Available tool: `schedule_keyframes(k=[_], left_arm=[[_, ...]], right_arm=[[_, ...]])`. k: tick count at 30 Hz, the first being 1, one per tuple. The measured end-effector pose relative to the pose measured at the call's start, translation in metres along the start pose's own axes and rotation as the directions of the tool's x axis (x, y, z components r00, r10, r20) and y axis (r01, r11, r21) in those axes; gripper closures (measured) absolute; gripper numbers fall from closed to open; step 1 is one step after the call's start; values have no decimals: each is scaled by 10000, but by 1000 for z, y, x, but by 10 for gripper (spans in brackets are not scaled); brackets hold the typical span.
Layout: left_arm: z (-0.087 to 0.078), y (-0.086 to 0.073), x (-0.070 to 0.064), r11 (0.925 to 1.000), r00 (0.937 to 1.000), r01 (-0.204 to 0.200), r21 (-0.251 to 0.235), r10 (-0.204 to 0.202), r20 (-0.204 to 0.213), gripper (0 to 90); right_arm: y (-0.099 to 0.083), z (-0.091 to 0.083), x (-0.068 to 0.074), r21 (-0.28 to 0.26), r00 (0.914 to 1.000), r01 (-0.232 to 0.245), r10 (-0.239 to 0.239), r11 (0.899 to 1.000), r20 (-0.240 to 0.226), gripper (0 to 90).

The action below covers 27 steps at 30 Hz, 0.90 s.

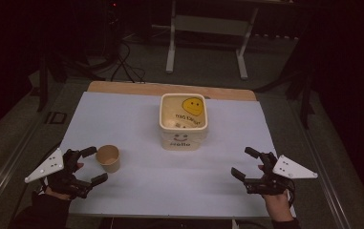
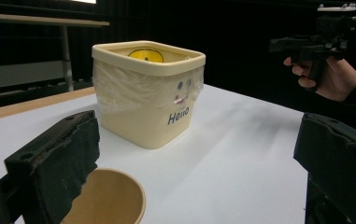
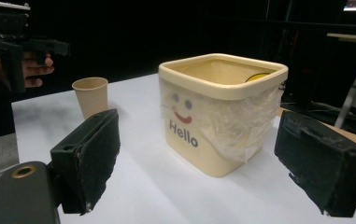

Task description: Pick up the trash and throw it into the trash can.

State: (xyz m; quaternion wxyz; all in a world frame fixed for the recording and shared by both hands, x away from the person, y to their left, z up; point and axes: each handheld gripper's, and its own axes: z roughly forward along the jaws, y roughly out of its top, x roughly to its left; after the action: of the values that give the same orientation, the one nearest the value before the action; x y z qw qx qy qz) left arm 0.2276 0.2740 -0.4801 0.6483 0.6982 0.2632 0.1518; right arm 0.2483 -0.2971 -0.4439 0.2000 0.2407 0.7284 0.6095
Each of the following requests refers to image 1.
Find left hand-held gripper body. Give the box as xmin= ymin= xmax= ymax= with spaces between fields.
xmin=24 ymin=147 xmax=92 ymax=199

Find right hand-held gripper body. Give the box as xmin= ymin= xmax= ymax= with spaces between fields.
xmin=244 ymin=152 xmax=319 ymax=196

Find brown paper cup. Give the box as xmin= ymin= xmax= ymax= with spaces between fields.
xmin=95 ymin=144 xmax=121 ymax=174

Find person's right hand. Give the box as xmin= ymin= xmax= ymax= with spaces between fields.
xmin=257 ymin=163 xmax=295 ymax=223

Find person's left hand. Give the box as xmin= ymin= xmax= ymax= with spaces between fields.
xmin=44 ymin=161 xmax=85 ymax=201

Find black floor socket plate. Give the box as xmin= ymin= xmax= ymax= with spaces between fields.
xmin=43 ymin=110 xmax=68 ymax=126

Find white table sheet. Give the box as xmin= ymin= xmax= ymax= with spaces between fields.
xmin=59 ymin=91 xmax=297 ymax=219

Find cream smiley-face plastic bucket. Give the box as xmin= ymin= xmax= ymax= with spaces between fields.
xmin=159 ymin=93 xmax=209 ymax=152

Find black stand leg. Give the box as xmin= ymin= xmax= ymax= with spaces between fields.
xmin=36 ymin=53 xmax=50 ymax=113
xmin=286 ymin=63 xmax=316 ymax=130

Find wooden table board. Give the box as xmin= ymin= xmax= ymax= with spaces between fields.
xmin=86 ymin=80 xmax=258 ymax=102

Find black floor cables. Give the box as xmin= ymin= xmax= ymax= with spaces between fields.
xmin=110 ymin=39 xmax=148 ymax=84

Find white metal stand frame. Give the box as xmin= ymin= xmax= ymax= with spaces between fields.
xmin=164 ymin=0 xmax=261 ymax=81

